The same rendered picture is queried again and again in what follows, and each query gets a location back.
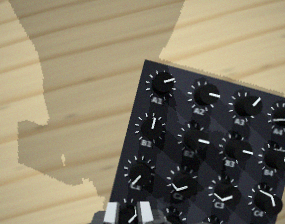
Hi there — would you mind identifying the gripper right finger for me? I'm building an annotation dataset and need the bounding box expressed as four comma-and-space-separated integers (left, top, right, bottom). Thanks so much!
137, 202, 172, 224

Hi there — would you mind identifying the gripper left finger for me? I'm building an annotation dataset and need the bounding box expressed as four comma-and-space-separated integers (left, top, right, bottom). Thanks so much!
88, 202, 120, 224

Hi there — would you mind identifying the black knob box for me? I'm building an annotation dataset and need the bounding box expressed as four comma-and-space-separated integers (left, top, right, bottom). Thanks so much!
109, 59, 285, 224

